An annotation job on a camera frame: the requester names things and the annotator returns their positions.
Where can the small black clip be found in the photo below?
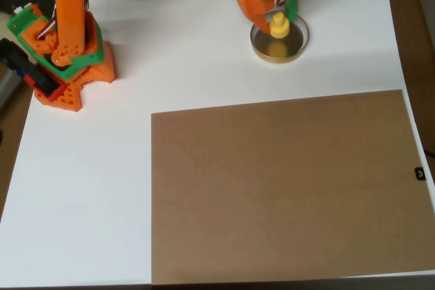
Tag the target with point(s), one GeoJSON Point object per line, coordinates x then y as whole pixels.
{"type": "Point", "coordinates": [420, 174]}

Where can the black red controller box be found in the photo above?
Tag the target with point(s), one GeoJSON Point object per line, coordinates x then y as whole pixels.
{"type": "Point", "coordinates": [34, 76]}

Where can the green orange robot arm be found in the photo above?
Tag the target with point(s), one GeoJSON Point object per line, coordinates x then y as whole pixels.
{"type": "Point", "coordinates": [68, 8]}

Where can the brown fibreboard sheet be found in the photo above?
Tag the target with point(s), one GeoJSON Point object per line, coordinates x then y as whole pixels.
{"type": "Point", "coordinates": [289, 184]}

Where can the small yellow plastic piece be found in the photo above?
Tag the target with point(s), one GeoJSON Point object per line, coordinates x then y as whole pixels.
{"type": "Point", "coordinates": [279, 28]}

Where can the round shallow metal dish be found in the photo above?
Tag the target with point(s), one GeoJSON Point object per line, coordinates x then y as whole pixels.
{"type": "Point", "coordinates": [295, 45]}

